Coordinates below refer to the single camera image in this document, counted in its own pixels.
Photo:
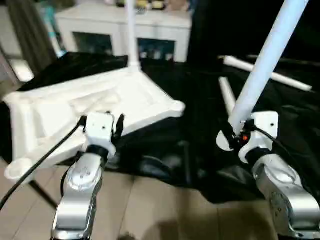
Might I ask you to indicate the white plastic table top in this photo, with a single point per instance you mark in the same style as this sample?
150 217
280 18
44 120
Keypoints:
75 100

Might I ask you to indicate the white plastic table leg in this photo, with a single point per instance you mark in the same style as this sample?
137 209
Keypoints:
227 95
132 35
265 65
270 74

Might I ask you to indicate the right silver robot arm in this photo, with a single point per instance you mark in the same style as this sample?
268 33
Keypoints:
282 190

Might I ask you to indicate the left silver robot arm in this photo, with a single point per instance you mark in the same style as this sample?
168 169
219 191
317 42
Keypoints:
80 190

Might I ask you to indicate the black plastic mat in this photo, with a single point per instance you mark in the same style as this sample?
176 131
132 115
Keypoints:
180 145

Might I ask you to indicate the white glass-door cabinet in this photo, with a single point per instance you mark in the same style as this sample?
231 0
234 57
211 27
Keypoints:
100 22

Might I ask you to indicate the light blue plastic item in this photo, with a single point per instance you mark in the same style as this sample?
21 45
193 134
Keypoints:
49 22

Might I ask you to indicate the grey curtain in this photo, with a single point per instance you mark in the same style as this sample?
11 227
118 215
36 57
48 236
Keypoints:
27 30

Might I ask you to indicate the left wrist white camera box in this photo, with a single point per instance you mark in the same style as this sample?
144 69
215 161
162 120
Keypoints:
98 127

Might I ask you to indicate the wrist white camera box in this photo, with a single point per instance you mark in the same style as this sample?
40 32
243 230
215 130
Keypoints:
98 127
262 130

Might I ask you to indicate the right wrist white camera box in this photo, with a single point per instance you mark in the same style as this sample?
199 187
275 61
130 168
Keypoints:
262 130

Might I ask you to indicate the black metal table frame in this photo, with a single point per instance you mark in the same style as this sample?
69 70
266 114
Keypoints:
42 195

